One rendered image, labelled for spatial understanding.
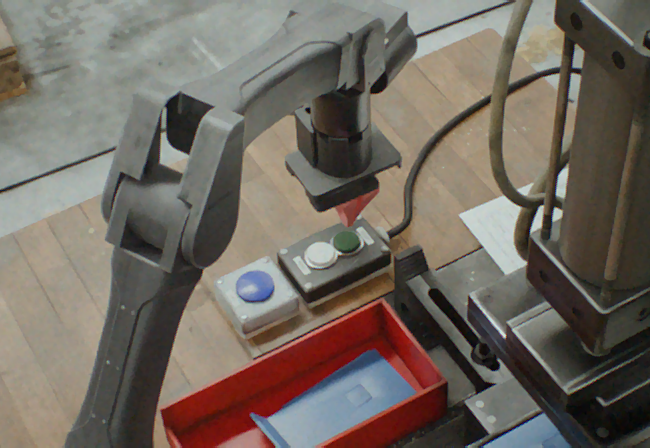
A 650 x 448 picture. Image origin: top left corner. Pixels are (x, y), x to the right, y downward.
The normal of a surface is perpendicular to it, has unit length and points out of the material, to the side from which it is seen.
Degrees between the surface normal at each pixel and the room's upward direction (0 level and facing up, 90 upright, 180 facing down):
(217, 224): 90
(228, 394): 90
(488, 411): 0
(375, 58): 90
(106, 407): 54
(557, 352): 0
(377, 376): 0
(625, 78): 90
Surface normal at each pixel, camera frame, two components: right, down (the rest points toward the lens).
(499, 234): -0.02, -0.65
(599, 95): -0.84, 0.44
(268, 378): 0.50, 0.64
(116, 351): -0.46, 0.15
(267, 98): 0.87, 0.32
